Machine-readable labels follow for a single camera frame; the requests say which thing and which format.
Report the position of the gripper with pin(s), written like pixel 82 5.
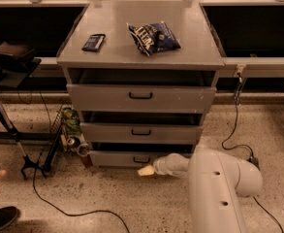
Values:
pixel 161 165

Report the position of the grey bottom drawer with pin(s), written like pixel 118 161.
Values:
pixel 125 155

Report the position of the grey drawer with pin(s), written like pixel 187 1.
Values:
pixel 125 155
pixel 144 128
pixel 137 90

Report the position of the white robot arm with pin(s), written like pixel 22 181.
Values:
pixel 216 181

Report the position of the grey drawer cabinet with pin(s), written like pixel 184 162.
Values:
pixel 118 51

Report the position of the grey middle drawer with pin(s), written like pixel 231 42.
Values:
pixel 144 128

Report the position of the grey top drawer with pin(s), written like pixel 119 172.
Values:
pixel 137 90

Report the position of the soda can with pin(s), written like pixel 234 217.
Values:
pixel 71 142

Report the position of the green snack bag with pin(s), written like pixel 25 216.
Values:
pixel 71 121

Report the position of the black power adapter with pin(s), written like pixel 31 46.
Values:
pixel 254 161

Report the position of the blue chip bag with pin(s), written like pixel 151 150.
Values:
pixel 153 37

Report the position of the small dark blue packet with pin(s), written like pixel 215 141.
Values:
pixel 94 42

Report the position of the black tripod stand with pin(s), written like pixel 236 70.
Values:
pixel 13 134

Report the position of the black shoe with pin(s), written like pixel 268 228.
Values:
pixel 7 216

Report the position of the black tray on stand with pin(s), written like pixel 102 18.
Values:
pixel 17 62

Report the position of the wire basket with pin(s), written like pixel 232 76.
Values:
pixel 58 129

